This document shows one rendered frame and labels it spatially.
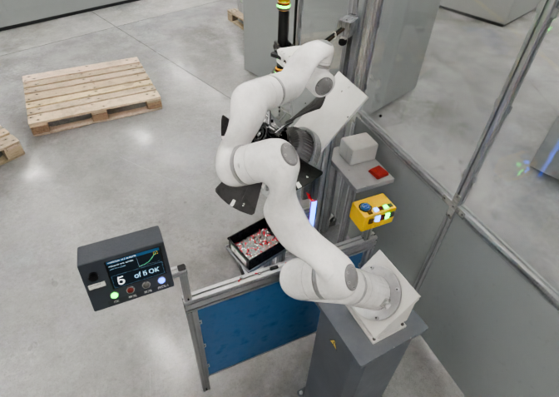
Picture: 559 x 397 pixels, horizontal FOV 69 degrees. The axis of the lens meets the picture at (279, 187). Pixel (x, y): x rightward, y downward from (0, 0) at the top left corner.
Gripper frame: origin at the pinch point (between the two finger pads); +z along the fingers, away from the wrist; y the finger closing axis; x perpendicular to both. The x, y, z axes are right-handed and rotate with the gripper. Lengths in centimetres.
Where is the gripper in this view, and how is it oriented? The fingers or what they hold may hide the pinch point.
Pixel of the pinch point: (282, 46)
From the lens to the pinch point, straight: 155.7
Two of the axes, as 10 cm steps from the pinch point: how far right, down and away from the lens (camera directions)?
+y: 9.1, -2.5, 3.2
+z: -4.1, -6.3, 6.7
